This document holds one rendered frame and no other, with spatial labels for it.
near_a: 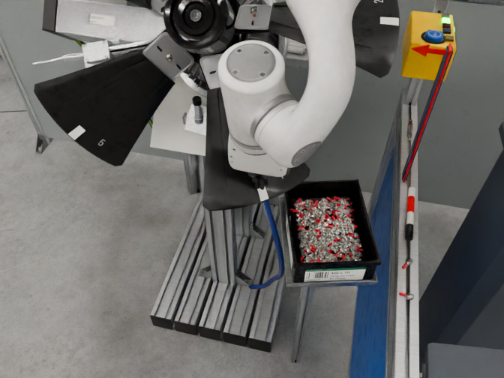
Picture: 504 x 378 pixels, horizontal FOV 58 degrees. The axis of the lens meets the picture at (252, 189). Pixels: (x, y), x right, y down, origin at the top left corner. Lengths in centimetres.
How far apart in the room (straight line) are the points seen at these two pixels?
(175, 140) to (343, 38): 67
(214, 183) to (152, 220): 127
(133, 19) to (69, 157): 150
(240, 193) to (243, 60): 34
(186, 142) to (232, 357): 88
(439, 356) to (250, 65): 38
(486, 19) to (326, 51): 118
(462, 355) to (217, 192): 54
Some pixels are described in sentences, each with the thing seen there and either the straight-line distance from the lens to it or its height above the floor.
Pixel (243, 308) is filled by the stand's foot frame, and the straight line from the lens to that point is 173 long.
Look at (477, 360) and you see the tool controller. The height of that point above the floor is 124.
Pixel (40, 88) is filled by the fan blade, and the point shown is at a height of 109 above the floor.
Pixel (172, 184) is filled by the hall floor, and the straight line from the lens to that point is 223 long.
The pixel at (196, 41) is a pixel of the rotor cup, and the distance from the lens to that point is 86.
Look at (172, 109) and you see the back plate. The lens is 116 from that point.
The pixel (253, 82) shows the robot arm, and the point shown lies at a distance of 57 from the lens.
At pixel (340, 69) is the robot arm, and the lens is 55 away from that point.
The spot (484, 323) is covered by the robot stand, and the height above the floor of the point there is 52.
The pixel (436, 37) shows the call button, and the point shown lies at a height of 108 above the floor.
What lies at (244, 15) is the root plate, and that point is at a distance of 91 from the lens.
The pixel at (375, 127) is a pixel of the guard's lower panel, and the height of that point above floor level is 42.
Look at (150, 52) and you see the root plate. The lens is 92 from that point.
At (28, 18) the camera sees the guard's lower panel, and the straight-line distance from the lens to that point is 214.
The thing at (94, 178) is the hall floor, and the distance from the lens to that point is 235.
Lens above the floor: 161
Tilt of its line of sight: 48 degrees down
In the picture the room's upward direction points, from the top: straight up
